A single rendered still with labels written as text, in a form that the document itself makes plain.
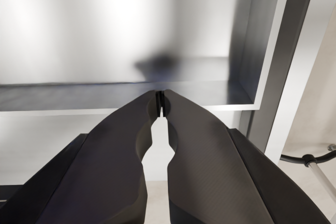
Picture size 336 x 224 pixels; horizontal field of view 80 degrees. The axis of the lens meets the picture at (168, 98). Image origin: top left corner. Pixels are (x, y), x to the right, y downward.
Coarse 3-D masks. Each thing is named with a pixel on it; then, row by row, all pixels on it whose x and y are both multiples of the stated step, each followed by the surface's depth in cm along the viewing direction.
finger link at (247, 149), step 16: (240, 144) 7; (256, 160) 7; (256, 176) 6; (272, 176) 6; (288, 176) 6; (272, 192) 6; (288, 192) 6; (304, 192) 6; (272, 208) 5; (288, 208) 5; (304, 208) 5
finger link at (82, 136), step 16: (80, 144) 8; (64, 160) 7; (32, 176) 7; (48, 176) 7; (16, 192) 6; (32, 192) 6; (48, 192) 6; (0, 208) 6; (16, 208) 6; (32, 208) 6
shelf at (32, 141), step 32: (320, 0) 12; (320, 32) 13; (288, 96) 16; (0, 128) 18; (32, 128) 18; (64, 128) 18; (160, 128) 18; (288, 128) 18; (0, 160) 20; (32, 160) 20; (160, 160) 20
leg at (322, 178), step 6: (312, 162) 128; (312, 168) 126; (318, 168) 124; (318, 174) 122; (324, 174) 121; (318, 180) 121; (324, 180) 118; (324, 186) 116; (330, 186) 114; (330, 192) 112
